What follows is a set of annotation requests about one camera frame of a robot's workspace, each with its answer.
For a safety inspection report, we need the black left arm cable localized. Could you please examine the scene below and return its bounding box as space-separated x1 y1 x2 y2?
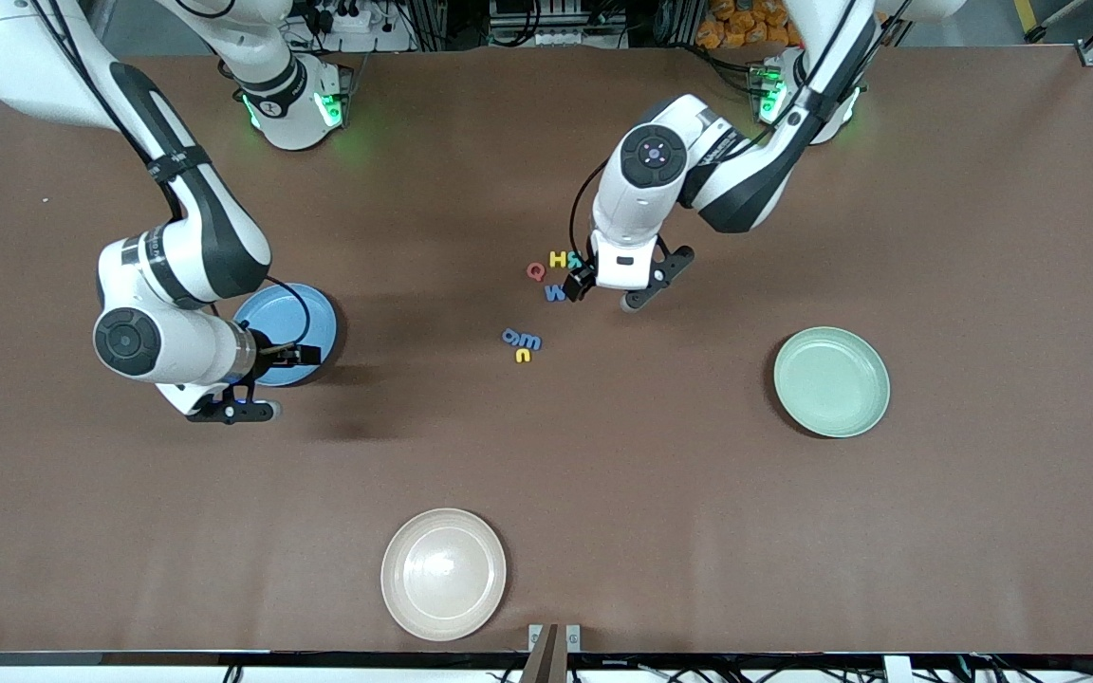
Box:
569 161 609 268

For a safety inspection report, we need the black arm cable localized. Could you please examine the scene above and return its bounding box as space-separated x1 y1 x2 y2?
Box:
267 275 313 350
569 161 609 268

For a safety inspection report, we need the background equipment rack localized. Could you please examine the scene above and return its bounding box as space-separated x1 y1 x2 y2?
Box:
485 0 661 50

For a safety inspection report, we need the white power strip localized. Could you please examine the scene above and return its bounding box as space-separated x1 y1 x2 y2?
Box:
314 0 415 53

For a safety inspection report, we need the blue round plate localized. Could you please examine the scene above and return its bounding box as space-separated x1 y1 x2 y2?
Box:
232 283 339 388

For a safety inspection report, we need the pile of orange packets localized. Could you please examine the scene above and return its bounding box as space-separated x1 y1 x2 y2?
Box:
695 0 804 50

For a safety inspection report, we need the dark slanted mounting post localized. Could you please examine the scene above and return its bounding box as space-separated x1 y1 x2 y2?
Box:
520 623 569 683

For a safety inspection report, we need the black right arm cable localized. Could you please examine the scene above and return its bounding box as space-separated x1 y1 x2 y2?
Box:
267 275 313 350

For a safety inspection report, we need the beige round plate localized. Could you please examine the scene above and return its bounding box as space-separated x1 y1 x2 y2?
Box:
380 508 508 642

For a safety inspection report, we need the pale green round plate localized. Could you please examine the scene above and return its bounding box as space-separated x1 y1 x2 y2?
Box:
773 326 891 439

